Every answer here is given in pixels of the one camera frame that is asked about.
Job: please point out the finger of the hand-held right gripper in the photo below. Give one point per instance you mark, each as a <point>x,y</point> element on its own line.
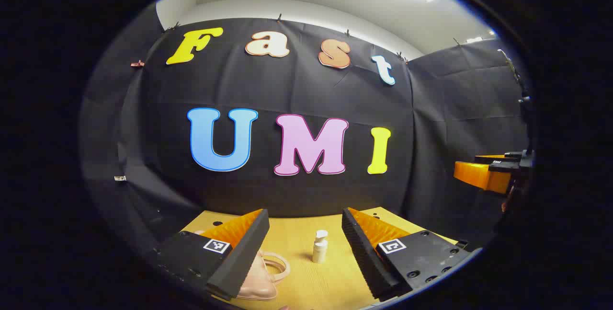
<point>498,159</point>
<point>483,177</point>

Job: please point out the white pump bottle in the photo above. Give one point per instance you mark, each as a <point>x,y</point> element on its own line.
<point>320,252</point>

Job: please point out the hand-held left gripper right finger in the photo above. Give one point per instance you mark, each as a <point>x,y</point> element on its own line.
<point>364,262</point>

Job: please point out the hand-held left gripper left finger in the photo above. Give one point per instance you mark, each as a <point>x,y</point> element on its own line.
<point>244,257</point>

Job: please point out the small red clip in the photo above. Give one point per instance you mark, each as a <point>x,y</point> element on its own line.
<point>137,63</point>

